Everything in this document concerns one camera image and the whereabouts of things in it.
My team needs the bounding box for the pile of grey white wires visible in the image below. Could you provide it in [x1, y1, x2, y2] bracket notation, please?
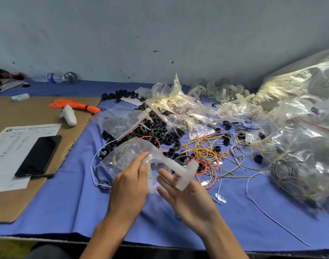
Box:
[209, 123, 263, 182]

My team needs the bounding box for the heap of plastic bags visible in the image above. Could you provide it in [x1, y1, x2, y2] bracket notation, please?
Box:
[147, 73, 220, 142]

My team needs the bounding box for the white paper slip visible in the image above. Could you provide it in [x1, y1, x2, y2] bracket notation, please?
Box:
[119, 95, 147, 107]

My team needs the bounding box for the small white label card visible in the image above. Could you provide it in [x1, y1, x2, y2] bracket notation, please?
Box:
[11, 92, 32, 102]

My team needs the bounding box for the white T-shaped plastic part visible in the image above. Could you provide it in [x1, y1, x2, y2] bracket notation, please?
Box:
[147, 153, 201, 192]

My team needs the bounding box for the orange tie bundle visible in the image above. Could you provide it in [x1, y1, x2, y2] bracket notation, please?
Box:
[48, 97, 102, 115]

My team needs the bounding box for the grey wire bundle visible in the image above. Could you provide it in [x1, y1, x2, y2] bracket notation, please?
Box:
[89, 144, 115, 194]

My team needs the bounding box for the person's right hand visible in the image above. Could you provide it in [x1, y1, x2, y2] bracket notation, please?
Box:
[156, 168, 223, 236]

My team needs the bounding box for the white handheld device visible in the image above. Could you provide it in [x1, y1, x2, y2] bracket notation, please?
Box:
[60, 103, 78, 128]

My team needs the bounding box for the pile of black plastic rings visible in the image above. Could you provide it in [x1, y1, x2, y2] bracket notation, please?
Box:
[96, 88, 188, 161]

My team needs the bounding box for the black round wheel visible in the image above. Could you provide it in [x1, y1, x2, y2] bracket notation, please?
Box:
[63, 71, 79, 84]

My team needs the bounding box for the pile of large plastic bags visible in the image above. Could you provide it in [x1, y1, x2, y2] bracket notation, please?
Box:
[244, 48, 329, 215]

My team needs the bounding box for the orange wire loop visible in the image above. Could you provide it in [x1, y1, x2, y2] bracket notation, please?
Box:
[193, 150, 220, 190]

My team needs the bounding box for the white paper sheet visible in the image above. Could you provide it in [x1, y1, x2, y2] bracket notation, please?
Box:
[0, 123, 63, 194]

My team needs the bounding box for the person's left hand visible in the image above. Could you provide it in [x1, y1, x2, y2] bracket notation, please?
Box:
[106, 151, 152, 226]

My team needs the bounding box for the black smartphone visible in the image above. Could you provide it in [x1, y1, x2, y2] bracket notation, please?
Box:
[14, 135, 64, 179]

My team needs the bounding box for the pile of white plastic wheels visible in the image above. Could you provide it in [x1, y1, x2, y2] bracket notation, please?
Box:
[187, 77, 269, 120]

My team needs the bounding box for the person's left forearm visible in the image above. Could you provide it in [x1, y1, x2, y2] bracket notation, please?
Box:
[79, 213, 134, 259]

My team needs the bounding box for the stack of plastic bags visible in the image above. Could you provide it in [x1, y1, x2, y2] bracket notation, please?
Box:
[93, 107, 153, 142]

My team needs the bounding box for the blue cloth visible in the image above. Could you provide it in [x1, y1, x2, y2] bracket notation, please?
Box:
[0, 79, 329, 253]

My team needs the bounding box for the brown cardboard sheet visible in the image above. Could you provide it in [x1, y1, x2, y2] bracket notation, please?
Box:
[0, 95, 102, 224]

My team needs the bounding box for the clear plastic water bottle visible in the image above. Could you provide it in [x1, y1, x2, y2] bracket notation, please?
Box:
[32, 72, 66, 83]

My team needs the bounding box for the long yellow green wire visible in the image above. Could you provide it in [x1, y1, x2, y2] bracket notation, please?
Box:
[244, 169, 311, 247]

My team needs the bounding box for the clear zip plastic bag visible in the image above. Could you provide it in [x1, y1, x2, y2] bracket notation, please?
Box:
[96, 137, 166, 193]

